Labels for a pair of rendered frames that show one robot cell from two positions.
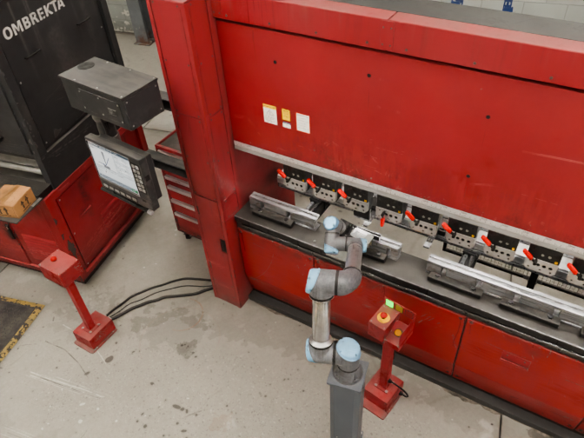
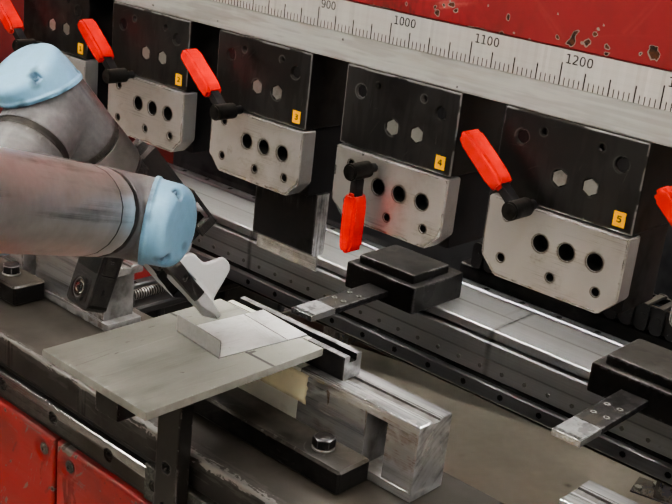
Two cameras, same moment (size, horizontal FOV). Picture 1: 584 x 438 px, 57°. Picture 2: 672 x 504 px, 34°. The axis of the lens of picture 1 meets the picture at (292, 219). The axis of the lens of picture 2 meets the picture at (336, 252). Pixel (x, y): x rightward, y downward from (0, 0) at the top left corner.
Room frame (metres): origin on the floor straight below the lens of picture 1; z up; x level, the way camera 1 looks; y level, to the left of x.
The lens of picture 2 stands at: (1.06, -0.61, 1.54)
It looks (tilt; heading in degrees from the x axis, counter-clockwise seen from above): 20 degrees down; 6
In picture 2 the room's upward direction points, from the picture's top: 6 degrees clockwise
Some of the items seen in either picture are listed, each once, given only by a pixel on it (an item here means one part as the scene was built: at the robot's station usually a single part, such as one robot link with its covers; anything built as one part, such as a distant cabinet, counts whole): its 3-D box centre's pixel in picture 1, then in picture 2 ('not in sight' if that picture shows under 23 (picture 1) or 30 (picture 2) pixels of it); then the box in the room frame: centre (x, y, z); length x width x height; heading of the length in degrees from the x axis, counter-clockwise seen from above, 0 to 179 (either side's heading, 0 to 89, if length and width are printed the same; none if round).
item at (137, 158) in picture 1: (126, 169); not in sight; (2.49, 0.92, 1.42); 0.45 x 0.12 x 0.36; 52
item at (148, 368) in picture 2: (349, 245); (187, 352); (2.18, -0.33, 1.00); 0.26 x 0.18 x 0.01; 146
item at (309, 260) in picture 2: (361, 213); (289, 221); (2.30, -0.41, 1.13); 0.10 x 0.02 x 0.10; 56
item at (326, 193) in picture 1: (327, 184); (171, 75); (2.42, -0.22, 1.26); 0.15 x 0.09 x 0.17; 56
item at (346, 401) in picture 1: (347, 409); not in sight; (1.49, -0.23, 0.39); 0.18 x 0.18 x 0.77; 68
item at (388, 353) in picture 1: (387, 360); not in sight; (1.78, -0.51, 0.39); 0.05 x 0.05 x 0.54; 48
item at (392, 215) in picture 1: (391, 205); (416, 152); (2.20, -0.55, 1.26); 0.15 x 0.09 x 0.17; 56
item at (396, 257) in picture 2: (374, 212); (369, 286); (2.43, -0.50, 1.01); 0.26 x 0.12 x 0.05; 146
